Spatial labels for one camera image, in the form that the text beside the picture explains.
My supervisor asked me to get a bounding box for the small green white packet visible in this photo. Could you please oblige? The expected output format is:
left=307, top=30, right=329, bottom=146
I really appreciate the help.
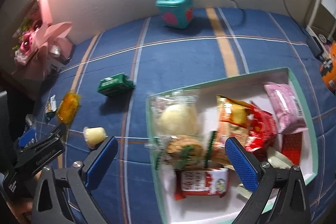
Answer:
left=45, top=95, right=57, bottom=121

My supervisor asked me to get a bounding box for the red snack bag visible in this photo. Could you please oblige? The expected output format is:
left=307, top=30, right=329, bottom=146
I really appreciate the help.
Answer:
left=245, top=101, right=277, bottom=161

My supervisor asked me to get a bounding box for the red white candy packet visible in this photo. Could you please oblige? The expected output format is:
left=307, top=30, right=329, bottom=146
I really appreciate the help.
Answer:
left=174, top=168, right=230, bottom=201

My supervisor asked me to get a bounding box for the pink snack packet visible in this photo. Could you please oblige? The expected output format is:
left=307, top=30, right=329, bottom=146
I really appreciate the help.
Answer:
left=264, top=82, right=307, bottom=135

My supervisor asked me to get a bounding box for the orange chip bag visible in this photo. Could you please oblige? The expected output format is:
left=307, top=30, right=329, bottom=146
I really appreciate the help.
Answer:
left=209, top=94, right=252, bottom=170

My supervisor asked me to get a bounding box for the white green cookie packet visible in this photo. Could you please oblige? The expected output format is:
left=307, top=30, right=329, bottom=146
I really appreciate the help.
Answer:
left=145, top=135, right=205, bottom=170

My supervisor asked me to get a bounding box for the clear bag round pastry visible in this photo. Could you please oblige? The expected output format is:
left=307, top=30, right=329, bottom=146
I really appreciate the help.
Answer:
left=149, top=89, right=199, bottom=136

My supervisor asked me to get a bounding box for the amber candy packet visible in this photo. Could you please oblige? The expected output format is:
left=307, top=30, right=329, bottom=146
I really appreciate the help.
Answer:
left=56, top=90, right=80, bottom=125

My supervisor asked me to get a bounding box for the yellow jelly cup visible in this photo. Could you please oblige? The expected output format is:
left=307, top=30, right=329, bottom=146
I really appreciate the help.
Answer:
left=83, top=127, right=107, bottom=149

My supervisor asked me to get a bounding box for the white tray with teal rim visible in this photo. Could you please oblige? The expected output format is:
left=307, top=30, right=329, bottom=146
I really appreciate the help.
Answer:
left=152, top=67, right=318, bottom=223

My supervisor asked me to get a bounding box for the blue plaid tablecloth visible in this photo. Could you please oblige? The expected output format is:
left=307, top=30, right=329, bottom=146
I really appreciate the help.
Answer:
left=34, top=9, right=335, bottom=223

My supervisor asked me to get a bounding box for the green snack box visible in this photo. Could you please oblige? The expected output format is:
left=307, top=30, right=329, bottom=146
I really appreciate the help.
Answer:
left=97, top=73, right=135, bottom=97

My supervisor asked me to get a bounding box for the orange instant noodle cup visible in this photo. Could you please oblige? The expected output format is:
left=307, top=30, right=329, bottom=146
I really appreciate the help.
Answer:
left=320, top=42, right=336, bottom=95

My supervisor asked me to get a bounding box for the black power adapter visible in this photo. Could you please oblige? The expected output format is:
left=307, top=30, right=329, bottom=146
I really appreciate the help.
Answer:
left=307, top=36, right=324, bottom=62

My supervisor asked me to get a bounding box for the white chair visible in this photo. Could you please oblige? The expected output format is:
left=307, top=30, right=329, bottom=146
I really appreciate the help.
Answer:
left=304, top=0, right=336, bottom=44

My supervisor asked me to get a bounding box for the teal tin box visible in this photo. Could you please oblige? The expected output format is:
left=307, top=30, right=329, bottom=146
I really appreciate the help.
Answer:
left=155, top=0, right=194, bottom=29

